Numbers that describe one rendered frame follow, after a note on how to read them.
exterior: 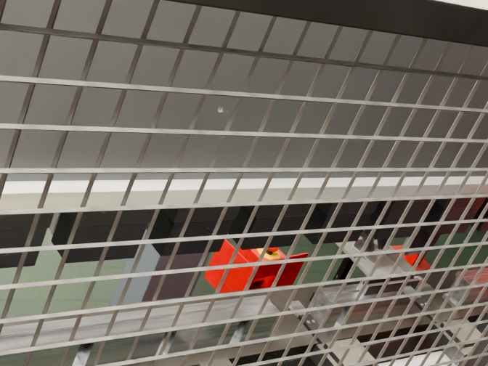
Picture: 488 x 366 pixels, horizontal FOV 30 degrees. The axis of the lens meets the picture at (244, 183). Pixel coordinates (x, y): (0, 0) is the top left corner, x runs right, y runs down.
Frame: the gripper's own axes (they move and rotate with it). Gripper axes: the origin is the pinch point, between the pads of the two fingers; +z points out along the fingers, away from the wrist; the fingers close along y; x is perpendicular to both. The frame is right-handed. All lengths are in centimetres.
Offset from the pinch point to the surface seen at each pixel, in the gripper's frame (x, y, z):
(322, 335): -16.1, -41.9, 16.5
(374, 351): 1.5, -3.1, 27.9
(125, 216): -22, -96, -14
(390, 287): -6.7, -4.3, 10.9
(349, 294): -3.6, -16.8, 11.0
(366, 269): -2.5, -8.0, 5.7
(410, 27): -120, -147, -23
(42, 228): -20, -111, -13
